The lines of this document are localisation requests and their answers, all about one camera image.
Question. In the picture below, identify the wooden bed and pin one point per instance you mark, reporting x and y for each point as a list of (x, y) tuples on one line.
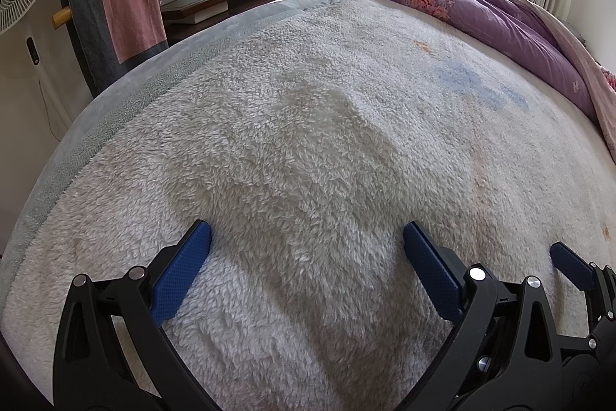
[(144, 74)]

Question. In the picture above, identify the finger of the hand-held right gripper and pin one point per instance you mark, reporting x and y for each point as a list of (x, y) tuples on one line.
[(572, 266)]

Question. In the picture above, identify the dark grey towel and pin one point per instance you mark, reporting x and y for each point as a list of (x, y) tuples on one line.
[(82, 30)]

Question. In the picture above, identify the purple floral quilt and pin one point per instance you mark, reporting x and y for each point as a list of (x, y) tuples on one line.
[(481, 16)]

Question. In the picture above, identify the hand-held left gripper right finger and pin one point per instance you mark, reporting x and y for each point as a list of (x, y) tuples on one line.
[(433, 271)]

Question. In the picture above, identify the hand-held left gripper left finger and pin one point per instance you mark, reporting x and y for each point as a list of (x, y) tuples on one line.
[(180, 271)]

